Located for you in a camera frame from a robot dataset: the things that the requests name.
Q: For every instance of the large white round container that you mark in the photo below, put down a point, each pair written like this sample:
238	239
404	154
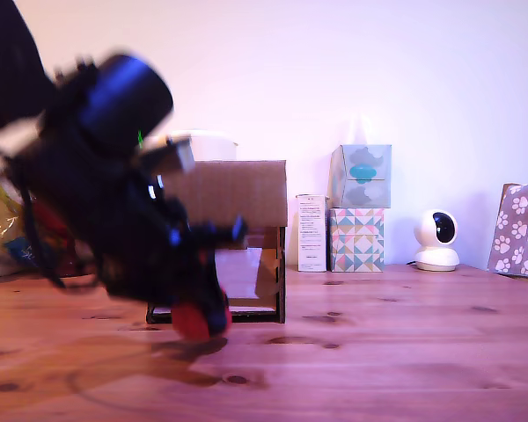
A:
211	145

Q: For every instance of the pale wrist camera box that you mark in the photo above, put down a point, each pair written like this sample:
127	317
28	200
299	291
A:
176	154

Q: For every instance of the cardboard dice tower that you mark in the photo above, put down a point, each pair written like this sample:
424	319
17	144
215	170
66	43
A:
246	193

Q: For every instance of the small white round camera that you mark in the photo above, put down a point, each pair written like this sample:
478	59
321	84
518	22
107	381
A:
435	246

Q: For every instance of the grey-blue tissue box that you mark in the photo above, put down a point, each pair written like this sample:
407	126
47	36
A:
361	176

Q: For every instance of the white tissue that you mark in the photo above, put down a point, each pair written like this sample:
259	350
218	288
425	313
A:
358	132

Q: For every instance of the white printed carton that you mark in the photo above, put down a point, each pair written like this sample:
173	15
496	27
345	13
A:
311	233

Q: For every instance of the translucent plastic bag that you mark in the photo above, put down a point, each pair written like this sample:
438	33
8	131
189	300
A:
0	211

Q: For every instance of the red and navy footbag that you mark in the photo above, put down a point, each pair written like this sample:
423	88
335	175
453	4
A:
193	323

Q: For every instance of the grey paw-print fabric bag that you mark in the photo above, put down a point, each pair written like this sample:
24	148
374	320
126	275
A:
519	228

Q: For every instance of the triangle-pattern tissue box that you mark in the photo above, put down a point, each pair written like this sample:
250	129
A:
356	239

